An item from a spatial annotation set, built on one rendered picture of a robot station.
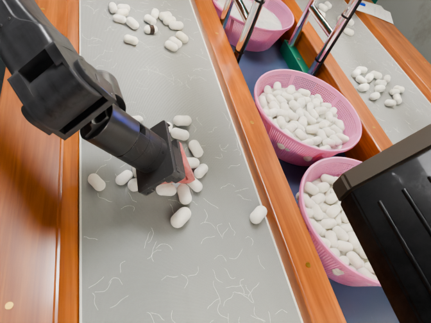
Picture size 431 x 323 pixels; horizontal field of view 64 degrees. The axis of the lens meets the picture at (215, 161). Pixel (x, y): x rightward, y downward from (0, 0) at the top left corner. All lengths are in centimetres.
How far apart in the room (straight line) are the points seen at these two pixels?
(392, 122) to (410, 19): 208
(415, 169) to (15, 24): 39
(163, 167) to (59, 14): 50
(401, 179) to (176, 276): 36
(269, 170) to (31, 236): 39
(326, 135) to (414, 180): 60
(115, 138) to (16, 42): 14
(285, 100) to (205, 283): 49
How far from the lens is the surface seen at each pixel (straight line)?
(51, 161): 57
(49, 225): 51
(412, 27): 302
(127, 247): 52
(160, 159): 48
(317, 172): 73
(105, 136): 43
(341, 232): 67
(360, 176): 25
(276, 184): 62
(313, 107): 90
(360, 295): 72
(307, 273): 56
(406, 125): 105
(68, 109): 40
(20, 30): 44
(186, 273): 52
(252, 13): 84
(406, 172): 24
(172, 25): 93
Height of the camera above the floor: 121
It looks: 48 degrees down
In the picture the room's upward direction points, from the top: 25 degrees clockwise
